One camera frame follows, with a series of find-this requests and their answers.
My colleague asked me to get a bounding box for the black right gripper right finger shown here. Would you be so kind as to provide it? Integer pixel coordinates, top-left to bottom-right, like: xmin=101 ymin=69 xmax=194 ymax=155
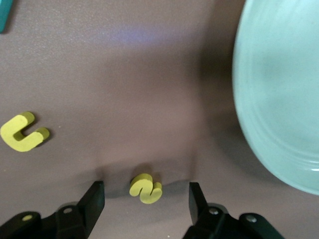
xmin=183 ymin=181 xmax=286 ymax=239

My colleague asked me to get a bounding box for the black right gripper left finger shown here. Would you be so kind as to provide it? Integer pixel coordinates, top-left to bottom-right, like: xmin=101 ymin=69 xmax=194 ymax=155
xmin=0 ymin=180 xmax=106 ymax=239

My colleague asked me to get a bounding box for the yellow foam letter s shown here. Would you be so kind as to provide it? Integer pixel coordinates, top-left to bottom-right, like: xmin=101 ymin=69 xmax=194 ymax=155
xmin=129 ymin=173 xmax=163 ymax=205

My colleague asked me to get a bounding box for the yellow foam letter u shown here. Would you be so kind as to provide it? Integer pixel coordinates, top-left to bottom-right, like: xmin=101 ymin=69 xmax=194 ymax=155
xmin=0 ymin=111 xmax=50 ymax=153

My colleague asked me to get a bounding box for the brown table cover sheet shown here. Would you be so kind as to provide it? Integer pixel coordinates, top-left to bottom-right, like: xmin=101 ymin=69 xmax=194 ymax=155
xmin=0 ymin=0 xmax=319 ymax=239

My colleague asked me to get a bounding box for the pale green plate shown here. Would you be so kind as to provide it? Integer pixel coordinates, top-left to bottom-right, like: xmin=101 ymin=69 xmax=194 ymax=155
xmin=232 ymin=0 xmax=319 ymax=196

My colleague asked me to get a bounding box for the teal letter g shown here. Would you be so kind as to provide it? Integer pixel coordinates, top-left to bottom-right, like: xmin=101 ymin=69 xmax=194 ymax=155
xmin=0 ymin=0 xmax=13 ymax=34

